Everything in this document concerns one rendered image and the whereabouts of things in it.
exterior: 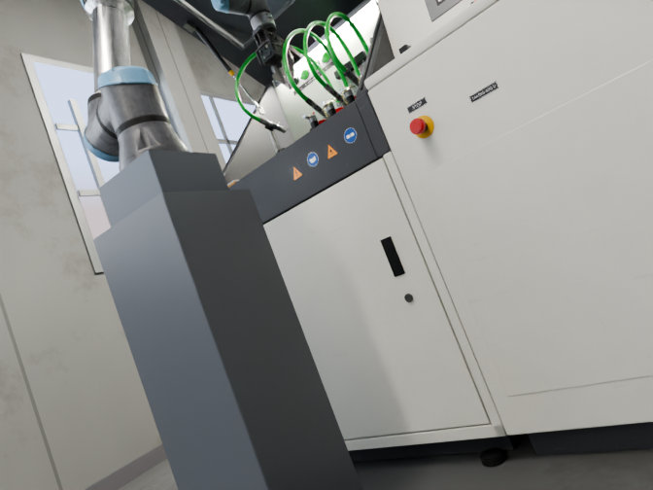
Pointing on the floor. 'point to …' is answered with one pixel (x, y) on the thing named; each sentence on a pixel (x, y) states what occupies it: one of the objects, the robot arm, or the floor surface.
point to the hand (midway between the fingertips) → (291, 86)
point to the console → (539, 204)
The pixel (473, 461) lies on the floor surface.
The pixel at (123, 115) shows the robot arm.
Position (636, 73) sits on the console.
